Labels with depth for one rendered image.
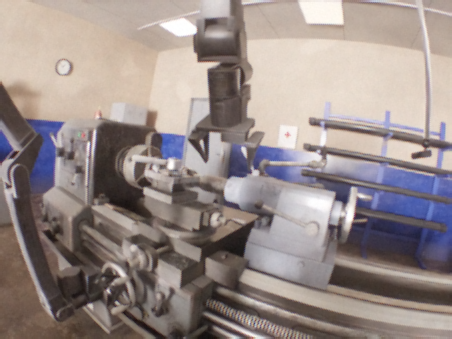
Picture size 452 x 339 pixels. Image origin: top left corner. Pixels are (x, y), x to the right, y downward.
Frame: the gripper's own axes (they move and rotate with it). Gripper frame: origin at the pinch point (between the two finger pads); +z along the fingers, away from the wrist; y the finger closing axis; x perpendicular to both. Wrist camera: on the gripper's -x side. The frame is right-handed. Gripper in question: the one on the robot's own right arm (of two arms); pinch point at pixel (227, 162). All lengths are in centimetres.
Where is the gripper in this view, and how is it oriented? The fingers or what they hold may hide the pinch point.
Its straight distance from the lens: 49.4
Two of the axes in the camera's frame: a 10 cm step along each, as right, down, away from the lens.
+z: 0.4, 8.2, 5.7
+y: -9.4, -1.7, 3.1
